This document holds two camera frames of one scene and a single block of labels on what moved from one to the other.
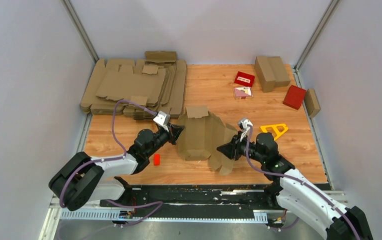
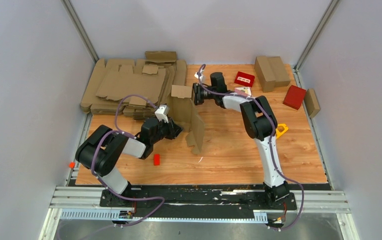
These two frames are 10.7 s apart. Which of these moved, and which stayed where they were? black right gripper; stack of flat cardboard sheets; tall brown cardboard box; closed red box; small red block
Moved: black right gripper
Stayed: small red block; tall brown cardboard box; stack of flat cardboard sheets; closed red box
